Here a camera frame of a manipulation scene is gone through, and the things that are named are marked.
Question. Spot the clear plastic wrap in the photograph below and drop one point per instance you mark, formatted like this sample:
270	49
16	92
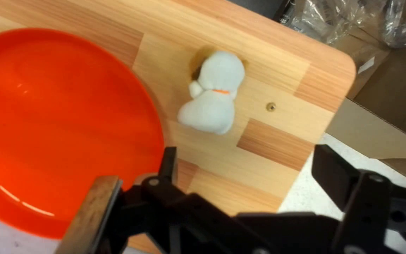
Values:
353	18

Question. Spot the orange round plate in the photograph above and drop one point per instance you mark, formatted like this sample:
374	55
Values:
62	127

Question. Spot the brown cardboard box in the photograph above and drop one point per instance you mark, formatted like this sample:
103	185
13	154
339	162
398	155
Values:
395	93

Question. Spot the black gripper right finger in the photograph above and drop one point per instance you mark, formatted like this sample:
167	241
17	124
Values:
377	206

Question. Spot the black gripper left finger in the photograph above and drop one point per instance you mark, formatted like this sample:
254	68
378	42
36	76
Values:
105	220

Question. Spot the white plush doll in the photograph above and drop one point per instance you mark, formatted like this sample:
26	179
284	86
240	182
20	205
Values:
215	99

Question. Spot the light wooden kitchen counter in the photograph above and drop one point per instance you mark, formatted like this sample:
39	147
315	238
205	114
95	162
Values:
278	65

